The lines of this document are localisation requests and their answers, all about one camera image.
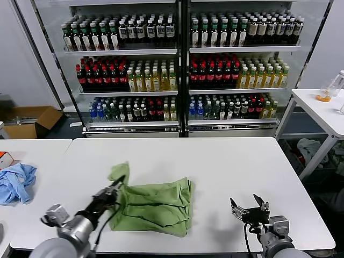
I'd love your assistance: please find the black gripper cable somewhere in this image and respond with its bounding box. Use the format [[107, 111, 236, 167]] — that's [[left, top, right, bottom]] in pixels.
[[90, 201, 121, 252], [243, 221, 263, 258]]

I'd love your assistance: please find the black plastic crate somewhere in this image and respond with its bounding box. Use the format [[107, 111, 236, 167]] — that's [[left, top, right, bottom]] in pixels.
[[278, 138, 337, 173]]

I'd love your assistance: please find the light green polo shirt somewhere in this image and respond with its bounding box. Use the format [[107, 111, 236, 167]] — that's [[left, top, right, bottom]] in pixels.
[[107, 160, 196, 238]]

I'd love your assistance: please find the clear bottle white cap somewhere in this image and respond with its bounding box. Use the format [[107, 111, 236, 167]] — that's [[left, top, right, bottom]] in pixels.
[[329, 70, 344, 97]]

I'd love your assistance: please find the glass door beverage cooler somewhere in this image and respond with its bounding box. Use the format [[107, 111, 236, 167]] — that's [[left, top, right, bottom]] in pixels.
[[30, 0, 183, 138]]

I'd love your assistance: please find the black bulky object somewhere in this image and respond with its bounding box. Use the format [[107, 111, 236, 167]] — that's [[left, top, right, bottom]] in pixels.
[[309, 174, 344, 216]]

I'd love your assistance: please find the crumpled grey cloth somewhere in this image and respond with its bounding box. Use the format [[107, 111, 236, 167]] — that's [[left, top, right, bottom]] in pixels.
[[297, 138, 331, 163]]

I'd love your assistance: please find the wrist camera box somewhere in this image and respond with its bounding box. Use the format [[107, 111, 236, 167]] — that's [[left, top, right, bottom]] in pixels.
[[268, 214, 290, 237], [45, 204, 69, 225]]

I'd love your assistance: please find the shelf with bottled drinks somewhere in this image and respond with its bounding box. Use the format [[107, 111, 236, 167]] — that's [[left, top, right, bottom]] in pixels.
[[182, 0, 333, 138]]

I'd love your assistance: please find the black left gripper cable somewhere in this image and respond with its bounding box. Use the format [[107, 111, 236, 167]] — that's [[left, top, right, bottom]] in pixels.
[[90, 201, 121, 252]]

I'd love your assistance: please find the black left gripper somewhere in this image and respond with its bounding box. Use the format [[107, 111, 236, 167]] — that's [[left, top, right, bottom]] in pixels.
[[76, 174, 126, 220]]

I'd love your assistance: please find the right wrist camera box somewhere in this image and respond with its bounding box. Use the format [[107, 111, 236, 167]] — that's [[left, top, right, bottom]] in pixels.
[[268, 214, 290, 237]]

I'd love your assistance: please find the small white side table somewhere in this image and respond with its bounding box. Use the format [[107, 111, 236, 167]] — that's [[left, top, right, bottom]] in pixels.
[[275, 88, 344, 181]]

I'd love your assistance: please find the glass beaker orange liquid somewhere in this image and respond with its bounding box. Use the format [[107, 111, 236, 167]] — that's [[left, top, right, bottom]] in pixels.
[[316, 85, 332, 103]]

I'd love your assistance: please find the white cap beige label bottle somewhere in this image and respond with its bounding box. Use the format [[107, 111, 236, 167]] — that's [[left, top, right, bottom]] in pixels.
[[257, 17, 267, 45], [248, 17, 258, 45]]

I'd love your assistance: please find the orange and white carton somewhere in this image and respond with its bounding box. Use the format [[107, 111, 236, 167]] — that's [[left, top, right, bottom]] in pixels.
[[0, 152, 15, 170]]

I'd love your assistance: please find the green cap dark tea bottle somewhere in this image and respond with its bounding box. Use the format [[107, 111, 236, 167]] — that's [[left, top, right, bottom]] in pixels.
[[71, 23, 82, 52], [81, 23, 91, 52], [229, 18, 238, 48], [109, 22, 120, 51], [219, 18, 228, 48], [239, 18, 248, 48], [99, 22, 110, 51], [200, 19, 209, 48], [62, 24, 73, 52], [210, 19, 219, 48], [90, 23, 101, 52], [191, 19, 200, 48]]

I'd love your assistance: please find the open brown cardboard box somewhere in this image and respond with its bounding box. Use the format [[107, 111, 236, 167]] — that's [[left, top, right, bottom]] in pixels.
[[2, 106, 65, 140]]

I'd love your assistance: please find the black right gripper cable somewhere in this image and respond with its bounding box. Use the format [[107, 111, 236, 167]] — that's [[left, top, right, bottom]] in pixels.
[[243, 221, 263, 258]]

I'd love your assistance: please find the white cap blue label bottle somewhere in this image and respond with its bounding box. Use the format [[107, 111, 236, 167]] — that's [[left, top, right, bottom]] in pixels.
[[146, 19, 156, 44], [275, 17, 285, 45], [156, 19, 166, 44], [135, 20, 146, 44], [127, 20, 137, 44], [118, 20, 128, 44], [293, 17, 304, 45], [266, 17, 276, 45], [165, 18, 175, 44], [284, 17, 295, 45]]

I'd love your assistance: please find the crumpled light blue shirt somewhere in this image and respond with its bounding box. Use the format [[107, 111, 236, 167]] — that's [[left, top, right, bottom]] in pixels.
[[0, 162, 38, 206]]

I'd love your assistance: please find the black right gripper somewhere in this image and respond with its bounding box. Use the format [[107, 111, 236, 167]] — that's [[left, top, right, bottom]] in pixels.
[[230, 193, 270, 227]]

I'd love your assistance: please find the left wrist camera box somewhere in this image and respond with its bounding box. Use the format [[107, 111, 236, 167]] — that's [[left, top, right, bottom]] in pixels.
[[45, 204, 69, 225]]

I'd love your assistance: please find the dark green cloth pile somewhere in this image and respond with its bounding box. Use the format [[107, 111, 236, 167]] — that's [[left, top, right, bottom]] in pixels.
[[329, 142, 344, 166]]

